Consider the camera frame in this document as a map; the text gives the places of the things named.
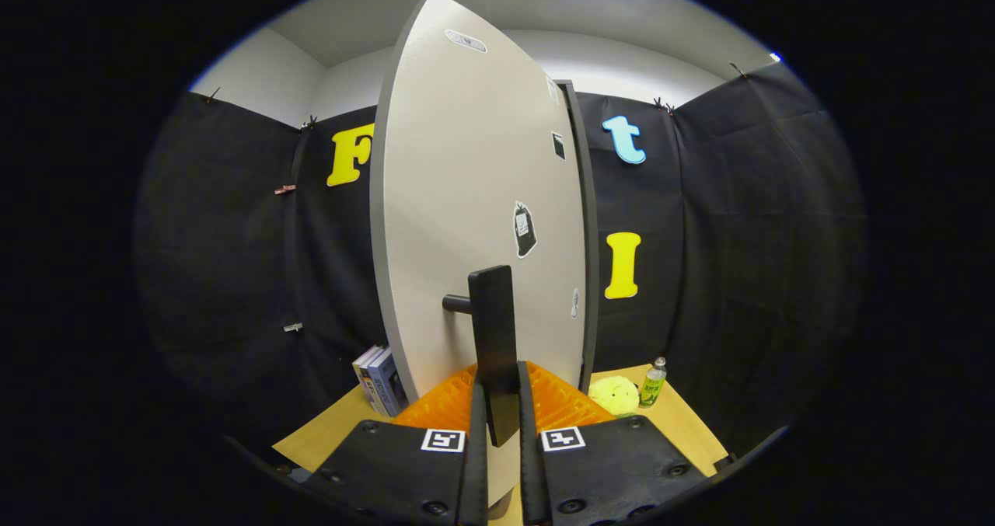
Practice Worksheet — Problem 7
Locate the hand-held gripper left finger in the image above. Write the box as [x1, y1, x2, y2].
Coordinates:
[311, 363, 489, 526]

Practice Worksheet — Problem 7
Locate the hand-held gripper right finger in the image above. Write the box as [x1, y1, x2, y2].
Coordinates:
[517, 361, 704, 526]

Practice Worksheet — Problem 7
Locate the yellow plush toy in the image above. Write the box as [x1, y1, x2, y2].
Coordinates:
[588, 376, 640, 416]

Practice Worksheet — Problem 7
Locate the blue book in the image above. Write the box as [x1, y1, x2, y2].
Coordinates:
[367, 347, 409, 418]

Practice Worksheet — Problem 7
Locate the green drink bottle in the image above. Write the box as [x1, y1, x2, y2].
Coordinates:
[639, 357, 668, 408]

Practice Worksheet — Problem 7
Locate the black backdrop cloth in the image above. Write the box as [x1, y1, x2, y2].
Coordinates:
[136, 64, 864, 465]

